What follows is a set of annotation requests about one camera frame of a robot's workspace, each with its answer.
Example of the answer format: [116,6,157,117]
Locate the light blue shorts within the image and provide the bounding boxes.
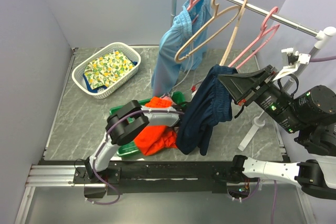
[151,0,212,98]

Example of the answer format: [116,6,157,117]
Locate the orange shorts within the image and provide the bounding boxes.
[134,97,177,156]

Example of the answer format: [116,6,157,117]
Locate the pink empty hanger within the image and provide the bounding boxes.
[228,6,280,69]

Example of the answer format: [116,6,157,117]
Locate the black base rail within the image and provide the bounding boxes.
[73,161,249,197]

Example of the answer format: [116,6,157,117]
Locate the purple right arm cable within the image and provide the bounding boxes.
[230,55,336,224]

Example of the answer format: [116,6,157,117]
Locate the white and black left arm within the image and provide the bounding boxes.
[85,100,184,183]

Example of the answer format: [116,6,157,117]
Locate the white laundry basket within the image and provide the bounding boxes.
[71,42,141,99]

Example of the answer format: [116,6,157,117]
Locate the floral patterned cloth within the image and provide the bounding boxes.
[83,50,135,90]

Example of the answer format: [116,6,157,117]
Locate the beige hanger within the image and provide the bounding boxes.
[174,0,244,64]
[219,0,248,66]

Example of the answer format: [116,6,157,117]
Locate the pink patterned shorts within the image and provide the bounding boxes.
[160,94,176,105]

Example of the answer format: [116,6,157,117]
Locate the navy blue shorts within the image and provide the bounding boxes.
[176,65,237,156]

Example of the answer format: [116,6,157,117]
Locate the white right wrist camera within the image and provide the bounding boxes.
[273,48,311,81]

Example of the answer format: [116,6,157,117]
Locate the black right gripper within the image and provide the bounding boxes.
[214,62,300,131]

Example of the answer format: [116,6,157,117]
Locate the white clothes rack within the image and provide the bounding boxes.
[170,0,336,152]

